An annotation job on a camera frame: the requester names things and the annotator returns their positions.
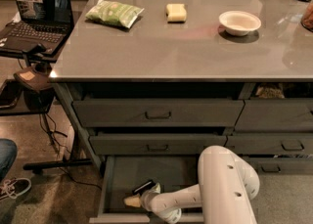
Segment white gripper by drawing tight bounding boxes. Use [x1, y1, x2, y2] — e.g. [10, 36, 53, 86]
[124, 183, 166, 212]

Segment black rxbar chocolate bar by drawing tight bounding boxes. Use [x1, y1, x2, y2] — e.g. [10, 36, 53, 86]
[132, 180, 156, 196]

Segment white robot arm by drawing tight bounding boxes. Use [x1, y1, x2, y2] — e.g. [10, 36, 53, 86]
[124, 146, 260, 224]

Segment open bottom left drawer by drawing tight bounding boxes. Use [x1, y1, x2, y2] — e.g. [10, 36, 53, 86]
[89, 156, 203, 224]

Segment middle left drawer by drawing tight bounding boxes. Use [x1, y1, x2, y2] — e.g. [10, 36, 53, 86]
[89, 134, 226, 155]

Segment top left drawer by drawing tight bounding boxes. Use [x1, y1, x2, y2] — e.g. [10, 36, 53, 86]
[72, 99, 244, 127]

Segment bottom right drawer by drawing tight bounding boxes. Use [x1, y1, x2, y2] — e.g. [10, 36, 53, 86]
[245, 157, 313, 175]

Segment top right drawer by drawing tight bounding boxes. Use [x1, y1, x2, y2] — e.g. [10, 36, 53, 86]
[235, 99, 313, 133]

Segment snack bag in top drawer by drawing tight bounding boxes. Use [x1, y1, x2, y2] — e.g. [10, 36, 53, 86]
[255, 85, 285, 99]

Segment middle right drawer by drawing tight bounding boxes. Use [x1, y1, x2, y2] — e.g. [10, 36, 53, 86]
[225, 133, 313, 155]

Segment white sneaker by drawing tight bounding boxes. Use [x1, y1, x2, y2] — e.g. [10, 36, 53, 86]
[0, 178, 31, 201]

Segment blue jeans leg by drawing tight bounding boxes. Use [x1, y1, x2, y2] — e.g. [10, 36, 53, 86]
[0, 139, 18, 181]

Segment black laptop stand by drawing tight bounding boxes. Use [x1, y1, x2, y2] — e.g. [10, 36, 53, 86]
[0, 47, 93, 175]

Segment black device with sticky note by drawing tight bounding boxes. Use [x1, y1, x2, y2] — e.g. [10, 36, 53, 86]
[14, 67, 51, 92]

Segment green chip bag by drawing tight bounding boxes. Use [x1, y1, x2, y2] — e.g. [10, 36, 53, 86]
[85, 0, 144, 29]

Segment yellow sponge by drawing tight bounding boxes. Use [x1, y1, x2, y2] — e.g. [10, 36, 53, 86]
[166, 4, 187, 22]

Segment white bowl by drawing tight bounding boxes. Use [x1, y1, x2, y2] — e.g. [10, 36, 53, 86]
[219, 11, 261, 36]

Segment black laptop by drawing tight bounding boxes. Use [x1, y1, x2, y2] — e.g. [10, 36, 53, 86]
[0, 0, 74, 56]

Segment black cables on floor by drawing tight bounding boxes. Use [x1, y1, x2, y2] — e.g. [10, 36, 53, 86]
[38, 112, 103, 191]

